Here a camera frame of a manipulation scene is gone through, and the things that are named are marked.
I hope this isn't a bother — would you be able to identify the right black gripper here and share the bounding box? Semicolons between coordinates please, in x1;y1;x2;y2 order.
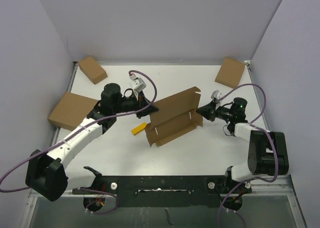
195;100;234;122

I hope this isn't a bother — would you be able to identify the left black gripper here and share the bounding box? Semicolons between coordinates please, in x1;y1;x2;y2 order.
113;89;159;118

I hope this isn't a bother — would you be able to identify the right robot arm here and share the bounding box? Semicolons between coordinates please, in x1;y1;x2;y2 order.
196;97;289;192

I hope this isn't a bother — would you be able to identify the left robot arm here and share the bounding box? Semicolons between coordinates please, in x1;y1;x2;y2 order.
25;78;158;201

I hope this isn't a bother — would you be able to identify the small folded cardboard box left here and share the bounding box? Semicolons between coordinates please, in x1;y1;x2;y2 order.
78;56;108;84

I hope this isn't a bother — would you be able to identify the large folded cardboard box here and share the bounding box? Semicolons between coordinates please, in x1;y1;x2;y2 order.
47;92;98;131

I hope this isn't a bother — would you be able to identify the yellow wooden block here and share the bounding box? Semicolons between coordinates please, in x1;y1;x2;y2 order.
131;122;147;136

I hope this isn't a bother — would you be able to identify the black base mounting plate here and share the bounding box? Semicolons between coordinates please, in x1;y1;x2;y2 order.
72;175;252;208

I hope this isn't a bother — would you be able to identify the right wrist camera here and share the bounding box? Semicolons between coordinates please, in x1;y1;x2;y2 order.
211;90;222;104

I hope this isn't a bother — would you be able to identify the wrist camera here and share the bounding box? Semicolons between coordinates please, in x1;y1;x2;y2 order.
211;90;222;104
129;75;146;95

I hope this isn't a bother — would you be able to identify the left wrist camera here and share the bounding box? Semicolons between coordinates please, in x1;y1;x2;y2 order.
129;75;146;95

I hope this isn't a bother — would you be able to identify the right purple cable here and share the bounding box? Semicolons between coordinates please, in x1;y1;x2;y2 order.
216;83;280;228

